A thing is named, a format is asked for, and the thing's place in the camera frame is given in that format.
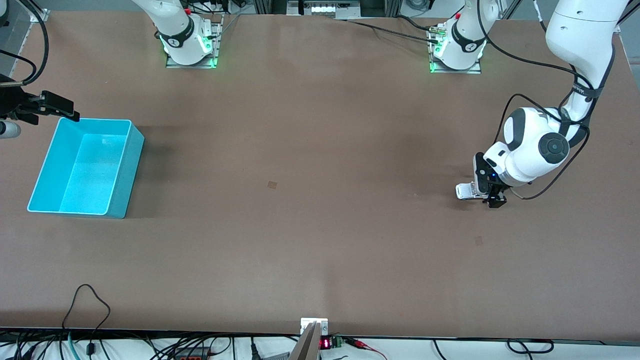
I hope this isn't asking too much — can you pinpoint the white jeep toy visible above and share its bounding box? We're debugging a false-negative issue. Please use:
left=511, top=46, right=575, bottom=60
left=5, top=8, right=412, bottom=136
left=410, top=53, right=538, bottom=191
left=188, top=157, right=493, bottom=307
left=455, top=182, right=484, bottom=201

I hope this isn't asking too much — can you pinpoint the teal plastic bin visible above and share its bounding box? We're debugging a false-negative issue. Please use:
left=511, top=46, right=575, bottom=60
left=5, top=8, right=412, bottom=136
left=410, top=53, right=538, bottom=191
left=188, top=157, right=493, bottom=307
left=27, top=117, right=146, bottom=220

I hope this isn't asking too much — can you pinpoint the lit control device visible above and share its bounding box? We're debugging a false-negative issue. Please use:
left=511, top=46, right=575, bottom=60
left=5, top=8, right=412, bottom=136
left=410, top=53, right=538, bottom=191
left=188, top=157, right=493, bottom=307
left=287, top=0, right=362, bottom=19

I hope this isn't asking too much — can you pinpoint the dark power strip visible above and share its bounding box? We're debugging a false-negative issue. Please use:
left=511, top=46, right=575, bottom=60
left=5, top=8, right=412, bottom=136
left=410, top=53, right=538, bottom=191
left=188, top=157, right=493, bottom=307
left=172, top=349, right=214, bottom=360

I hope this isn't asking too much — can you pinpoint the black right camera bracket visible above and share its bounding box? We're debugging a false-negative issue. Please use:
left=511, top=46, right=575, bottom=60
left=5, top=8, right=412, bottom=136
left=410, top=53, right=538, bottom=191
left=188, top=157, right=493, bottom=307
left=0, top=110, right=39, bottom=126

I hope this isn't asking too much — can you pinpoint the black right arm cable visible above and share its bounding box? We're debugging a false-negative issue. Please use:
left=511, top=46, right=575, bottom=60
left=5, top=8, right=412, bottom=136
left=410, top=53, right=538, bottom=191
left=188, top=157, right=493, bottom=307
left=0, top=0, right=49, bottom=86

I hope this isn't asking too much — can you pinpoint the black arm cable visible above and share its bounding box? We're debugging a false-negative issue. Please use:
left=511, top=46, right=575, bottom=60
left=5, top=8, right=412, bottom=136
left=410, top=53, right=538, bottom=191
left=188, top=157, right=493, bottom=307
left=0, top=0, right=49, bottom=86
left=476, top=0, right=618, bottom=201

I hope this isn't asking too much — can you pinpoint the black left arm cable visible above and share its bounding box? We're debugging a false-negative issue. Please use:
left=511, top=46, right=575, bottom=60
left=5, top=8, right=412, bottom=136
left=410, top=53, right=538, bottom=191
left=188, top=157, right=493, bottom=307
left=476, top=0, right=618, bottom=201

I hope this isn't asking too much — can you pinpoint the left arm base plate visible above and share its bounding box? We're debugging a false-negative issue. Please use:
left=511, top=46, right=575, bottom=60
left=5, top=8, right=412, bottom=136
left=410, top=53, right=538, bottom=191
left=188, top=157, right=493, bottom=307
left=429, top=22, right=483, bottom=75

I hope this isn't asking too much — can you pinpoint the black coiled cable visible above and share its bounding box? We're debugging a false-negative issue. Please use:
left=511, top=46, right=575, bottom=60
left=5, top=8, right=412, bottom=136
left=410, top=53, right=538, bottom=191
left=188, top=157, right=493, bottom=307
left=506, top=338, right=555, bottom=355

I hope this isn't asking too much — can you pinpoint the thin black looping cable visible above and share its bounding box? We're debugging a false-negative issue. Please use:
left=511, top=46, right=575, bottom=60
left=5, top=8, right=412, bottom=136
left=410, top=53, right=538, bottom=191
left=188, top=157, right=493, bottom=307
left=62, top=283, right=112, bottom=357

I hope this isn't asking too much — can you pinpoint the thick black table cable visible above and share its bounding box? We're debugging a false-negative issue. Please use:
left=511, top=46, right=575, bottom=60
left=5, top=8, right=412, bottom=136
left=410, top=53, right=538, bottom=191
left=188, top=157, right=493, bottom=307
left=394, top=14, right=439, bottom=32

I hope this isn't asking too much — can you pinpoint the long black table cable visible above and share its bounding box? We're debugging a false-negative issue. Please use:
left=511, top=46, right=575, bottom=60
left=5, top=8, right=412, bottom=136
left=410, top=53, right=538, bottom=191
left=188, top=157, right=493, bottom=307
left=345, top=19, right=442, bottom=46

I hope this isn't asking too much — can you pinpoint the red clip lead wire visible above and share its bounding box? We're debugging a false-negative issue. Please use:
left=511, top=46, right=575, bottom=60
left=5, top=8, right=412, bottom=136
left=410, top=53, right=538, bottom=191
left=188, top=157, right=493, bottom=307
left=344, top=337, right=389, bottom=360

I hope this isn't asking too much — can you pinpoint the white metal mounting bracket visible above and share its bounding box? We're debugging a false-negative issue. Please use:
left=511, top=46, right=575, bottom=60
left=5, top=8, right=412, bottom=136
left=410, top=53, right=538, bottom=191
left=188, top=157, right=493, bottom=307
left=300, top=317, right=329, bottom=336

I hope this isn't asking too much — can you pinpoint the grey aluminium camera post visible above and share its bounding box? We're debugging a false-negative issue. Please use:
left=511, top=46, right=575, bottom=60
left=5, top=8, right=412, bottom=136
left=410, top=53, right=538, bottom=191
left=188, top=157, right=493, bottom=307
left=289, top=321, right=322, bottom=360

